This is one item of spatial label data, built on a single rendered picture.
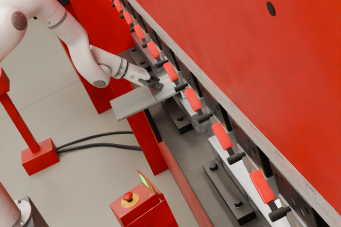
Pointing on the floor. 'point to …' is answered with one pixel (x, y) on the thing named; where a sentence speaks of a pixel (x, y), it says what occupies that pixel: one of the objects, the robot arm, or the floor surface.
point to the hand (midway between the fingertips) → (156, 83)
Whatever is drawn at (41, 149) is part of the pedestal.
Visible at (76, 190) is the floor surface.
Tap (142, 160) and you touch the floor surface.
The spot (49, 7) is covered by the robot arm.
